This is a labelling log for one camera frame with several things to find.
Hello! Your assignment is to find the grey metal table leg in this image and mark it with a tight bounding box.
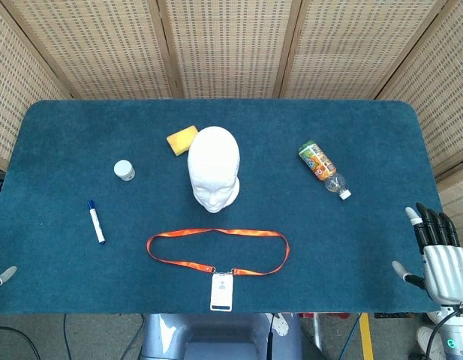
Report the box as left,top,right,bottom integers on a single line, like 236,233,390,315
310,313,326,352

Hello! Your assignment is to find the orange lanyard with white badge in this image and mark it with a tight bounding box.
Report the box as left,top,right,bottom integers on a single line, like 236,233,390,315
146,227,291,312

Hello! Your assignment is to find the orange juice plastic bottle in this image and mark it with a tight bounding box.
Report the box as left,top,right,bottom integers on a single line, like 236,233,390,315
298,140,353,201

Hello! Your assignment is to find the blue-grey robot torso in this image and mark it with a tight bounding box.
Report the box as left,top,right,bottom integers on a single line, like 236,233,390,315
140,313,303,360

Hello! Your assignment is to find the woven bamboo folding screen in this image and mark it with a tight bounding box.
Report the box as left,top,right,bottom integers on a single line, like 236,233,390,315
0,0,463,248

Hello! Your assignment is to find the black floor cable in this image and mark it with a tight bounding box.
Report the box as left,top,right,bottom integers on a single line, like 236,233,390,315
0,325,41,360
63,313,74,360

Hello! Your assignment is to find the white shoe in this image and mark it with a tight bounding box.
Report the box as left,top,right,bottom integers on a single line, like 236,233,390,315
416,325,437,356

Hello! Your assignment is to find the blue white marker pen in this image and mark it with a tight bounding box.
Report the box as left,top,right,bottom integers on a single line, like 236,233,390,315
87,199,107,245

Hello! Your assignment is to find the yellow sponge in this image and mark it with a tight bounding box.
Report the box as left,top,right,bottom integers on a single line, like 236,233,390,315
166,124,199,156

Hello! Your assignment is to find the blue carpet table cover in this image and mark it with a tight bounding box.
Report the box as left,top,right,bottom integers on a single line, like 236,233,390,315
0,99,444,315

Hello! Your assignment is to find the small white jar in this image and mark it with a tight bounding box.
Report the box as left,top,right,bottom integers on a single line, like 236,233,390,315
113,159,136,182

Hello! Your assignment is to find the blue floor cable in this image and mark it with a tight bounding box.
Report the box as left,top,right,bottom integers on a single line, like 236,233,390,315
341,313,362,360

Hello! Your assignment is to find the yellow floor tape strip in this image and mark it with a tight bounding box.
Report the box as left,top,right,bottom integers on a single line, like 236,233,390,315
359,313,374,360

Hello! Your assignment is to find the white perforated plate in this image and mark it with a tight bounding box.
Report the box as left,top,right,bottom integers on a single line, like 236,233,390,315
272,313,292,338

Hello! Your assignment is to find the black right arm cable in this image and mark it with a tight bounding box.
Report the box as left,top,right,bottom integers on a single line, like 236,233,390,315
425,306,463,360

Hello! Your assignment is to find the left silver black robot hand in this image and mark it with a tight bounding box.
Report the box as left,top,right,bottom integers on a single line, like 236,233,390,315
0,265,18,289

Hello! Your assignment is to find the white mannequin head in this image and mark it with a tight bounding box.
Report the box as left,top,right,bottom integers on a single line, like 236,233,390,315
187,125,242,214

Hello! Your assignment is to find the black torso cable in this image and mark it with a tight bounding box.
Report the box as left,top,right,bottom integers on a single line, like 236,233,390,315
266,313,275,360

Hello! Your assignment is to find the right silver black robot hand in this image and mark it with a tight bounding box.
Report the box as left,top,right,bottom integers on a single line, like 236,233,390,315
391,202,463,307

